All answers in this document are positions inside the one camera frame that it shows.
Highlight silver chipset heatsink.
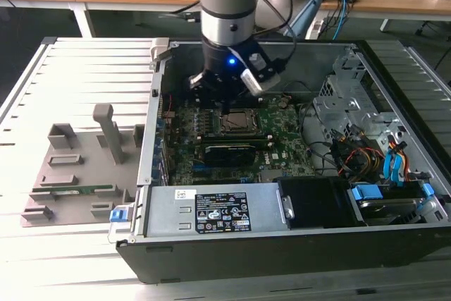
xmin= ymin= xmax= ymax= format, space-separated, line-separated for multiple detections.
xmin=259 ymin=168 xmax=283 ymax=181

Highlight hard disk blue carrier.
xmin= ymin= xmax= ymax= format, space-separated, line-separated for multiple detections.
xmin=348 ymin=183 xmax=436 ymax=227

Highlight blue case latch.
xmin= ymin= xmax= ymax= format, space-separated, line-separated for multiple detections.
xmin=109 ymin=207 xmax=130 ymax=225

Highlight blue flat data wire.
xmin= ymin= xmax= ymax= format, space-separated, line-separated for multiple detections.
xmin=383 ymin=140 xmax=408 ymax=189

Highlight black and silver PC case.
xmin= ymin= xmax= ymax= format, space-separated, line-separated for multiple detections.
xmin=107 ymin=38 xmax=451 ymax=284

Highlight green RAM stick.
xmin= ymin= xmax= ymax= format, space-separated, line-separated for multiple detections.
xmin=33 ymin=183 xmax=117 ymax=195

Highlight CPU socket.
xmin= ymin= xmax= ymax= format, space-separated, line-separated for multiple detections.
xmin=216 ymin=107 xmax=261 ymax=137

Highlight black graphics card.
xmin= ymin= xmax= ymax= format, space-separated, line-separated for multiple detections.
xmin=203 ymin=142 xmax=259 ymax=168

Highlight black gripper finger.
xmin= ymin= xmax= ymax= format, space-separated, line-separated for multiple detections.
xmin=187 ymin=70 xmax=230 ymax=112
xmin=227 ymin=78 xmax=249 ymax=105

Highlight silver drive cage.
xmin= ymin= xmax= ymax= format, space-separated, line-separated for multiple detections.
xmin=311 ymin=43 xmax=415 ymax=150

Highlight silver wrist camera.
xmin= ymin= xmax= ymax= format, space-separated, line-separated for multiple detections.
xmin=240 ymin=52 xmax=282 ymax=97

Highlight silver power supply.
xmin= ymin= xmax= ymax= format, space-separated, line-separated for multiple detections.
xmin=142 ymin=183 xmax=285 ymax=239

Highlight green motherboard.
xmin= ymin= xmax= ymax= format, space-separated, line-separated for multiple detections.
xmin=160 ymin=92 xmax=318 ymax=188

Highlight black camera cable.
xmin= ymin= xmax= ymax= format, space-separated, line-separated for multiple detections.
xmin=276 ymin=0 xmax=299 ymax=69

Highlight black plastic fan shroud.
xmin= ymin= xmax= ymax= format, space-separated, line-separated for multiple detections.
xmin=277 ymin=175 xmax=355 ymax=231

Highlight RAM slot white latches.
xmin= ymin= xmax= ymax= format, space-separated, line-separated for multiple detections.
xmin=199 ymin=143 xmax=273 ymax=149
xmin=199 ymin=135 xmax=273 ymax=141

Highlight silver CPU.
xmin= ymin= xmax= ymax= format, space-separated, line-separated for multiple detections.
xmin=225 ymin=112 xmax=253 ymax=130

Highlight metal socket cover frame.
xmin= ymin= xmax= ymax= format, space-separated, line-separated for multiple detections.
xmin=218 ymin=109 xmax=261 ymax=136

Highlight black wire bundle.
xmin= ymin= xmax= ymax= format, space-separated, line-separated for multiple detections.
xmin=297 ymin=102 xmax=353 ymax=177

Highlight grey parts rack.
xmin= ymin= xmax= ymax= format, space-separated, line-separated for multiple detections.
xmin=19 ymin=103 xmax=145 ymax=228

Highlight yellow red power wires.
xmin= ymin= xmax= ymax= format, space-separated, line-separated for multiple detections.
xmin=343 ymin=145 xmax=385 ymax=178

